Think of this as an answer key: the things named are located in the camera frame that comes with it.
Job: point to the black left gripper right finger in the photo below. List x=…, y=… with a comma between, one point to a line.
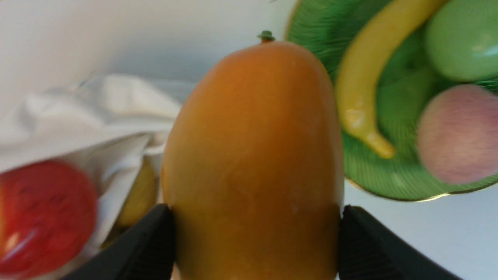
x=368, y=250

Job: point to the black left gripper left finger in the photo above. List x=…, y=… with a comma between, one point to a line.
x=144, y=252

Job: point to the orange yellow mango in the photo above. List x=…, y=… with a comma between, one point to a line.
x=253, y=169

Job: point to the yellow fruit in bag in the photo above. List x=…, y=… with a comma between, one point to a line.
x=142, y=197

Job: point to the white cloth bag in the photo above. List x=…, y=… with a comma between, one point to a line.
x=107, y=127

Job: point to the red apple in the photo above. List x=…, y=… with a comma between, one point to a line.
x=48, y=213

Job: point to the pink peach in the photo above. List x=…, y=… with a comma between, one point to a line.
x=457, y=135

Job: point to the green glass plate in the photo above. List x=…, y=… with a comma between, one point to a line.
x=407, y=84

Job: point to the yellow banana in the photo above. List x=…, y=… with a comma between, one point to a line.
x=364, y=62

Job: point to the green apple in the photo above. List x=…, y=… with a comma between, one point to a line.
x=461, y=40

